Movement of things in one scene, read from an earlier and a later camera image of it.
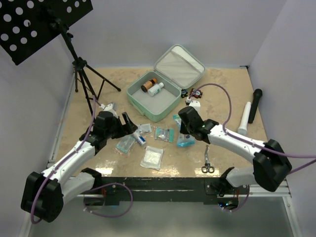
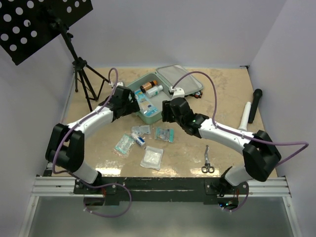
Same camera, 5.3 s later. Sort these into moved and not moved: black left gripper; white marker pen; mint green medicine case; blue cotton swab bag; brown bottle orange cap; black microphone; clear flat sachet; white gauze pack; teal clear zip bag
Moved: black left gripper; blue cotton swab bag; mint green medicine case
Not moved: white marker pen; white gauze pack; clear flat sachet; black microphone; teal clear zip bag; brown bottle orange cap
